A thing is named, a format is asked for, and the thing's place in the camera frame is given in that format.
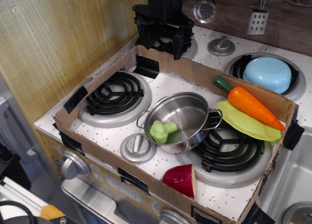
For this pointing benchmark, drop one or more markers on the light blue bowl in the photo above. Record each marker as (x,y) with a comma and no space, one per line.
(269,72)

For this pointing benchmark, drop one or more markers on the yellow-green toy leaf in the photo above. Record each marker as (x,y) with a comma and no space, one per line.
(247,124)

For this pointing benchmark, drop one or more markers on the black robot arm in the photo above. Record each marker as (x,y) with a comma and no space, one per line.
(166,4)

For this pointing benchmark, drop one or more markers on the front right coil burner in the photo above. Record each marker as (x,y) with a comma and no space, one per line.
(227,158)

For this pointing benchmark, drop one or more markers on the orange toy carrot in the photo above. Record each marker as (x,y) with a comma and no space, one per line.
(240,98)

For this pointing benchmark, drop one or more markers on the orange tape piece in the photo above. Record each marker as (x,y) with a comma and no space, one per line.
(50,212)

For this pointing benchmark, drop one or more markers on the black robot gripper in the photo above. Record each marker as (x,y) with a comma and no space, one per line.
(151,21)

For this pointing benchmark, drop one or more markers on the silver front stovetop knob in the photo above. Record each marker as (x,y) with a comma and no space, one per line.
(137,149)

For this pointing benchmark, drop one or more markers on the front left coil burner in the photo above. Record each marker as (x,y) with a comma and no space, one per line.
(117,102)

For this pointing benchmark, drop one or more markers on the steel sink basin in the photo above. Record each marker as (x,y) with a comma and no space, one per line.
(287,195)

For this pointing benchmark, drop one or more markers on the hanging steel spatula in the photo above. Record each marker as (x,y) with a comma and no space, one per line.
(258,20)

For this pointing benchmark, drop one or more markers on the red toy apple half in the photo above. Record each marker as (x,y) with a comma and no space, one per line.
(182,179)

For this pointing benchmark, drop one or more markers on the silver oven front knob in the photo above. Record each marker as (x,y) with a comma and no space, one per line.
(73,165)

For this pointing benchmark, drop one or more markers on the hanging steel skimmer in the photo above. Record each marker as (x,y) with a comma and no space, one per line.
(205,11)

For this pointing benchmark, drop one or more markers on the green toy broccoli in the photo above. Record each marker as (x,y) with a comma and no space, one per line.
(160,132)

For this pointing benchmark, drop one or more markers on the cardboard fence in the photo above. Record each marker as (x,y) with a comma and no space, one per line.
(140,184)

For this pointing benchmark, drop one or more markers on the silver oven door handle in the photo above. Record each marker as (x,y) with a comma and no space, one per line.
(99,205)

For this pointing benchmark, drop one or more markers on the silver stovetop knob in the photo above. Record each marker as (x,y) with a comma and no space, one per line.
(221,46)
(137,149)

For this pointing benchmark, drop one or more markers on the back right coil burner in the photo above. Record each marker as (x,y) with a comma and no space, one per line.
(297,87)

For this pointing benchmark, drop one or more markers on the silver back stovetop knob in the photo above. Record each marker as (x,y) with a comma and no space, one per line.
(221,46)

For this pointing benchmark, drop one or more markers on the small steel pot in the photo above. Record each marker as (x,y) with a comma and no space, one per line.
(192,115)

